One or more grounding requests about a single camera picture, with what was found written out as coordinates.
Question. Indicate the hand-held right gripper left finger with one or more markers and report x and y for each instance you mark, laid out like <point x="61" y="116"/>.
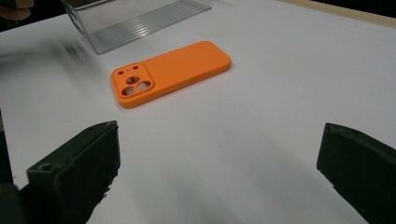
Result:
<point x="77" y="168"/>

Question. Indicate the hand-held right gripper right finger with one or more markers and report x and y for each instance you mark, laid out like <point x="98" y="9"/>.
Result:
<point x="361" y="168"/>

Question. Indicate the orange phone case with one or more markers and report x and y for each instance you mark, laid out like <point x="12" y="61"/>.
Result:
<point x="186" y="65"/>

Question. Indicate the clear plastic box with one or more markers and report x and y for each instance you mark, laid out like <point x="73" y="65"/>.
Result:
<point x="130" y="28"/>

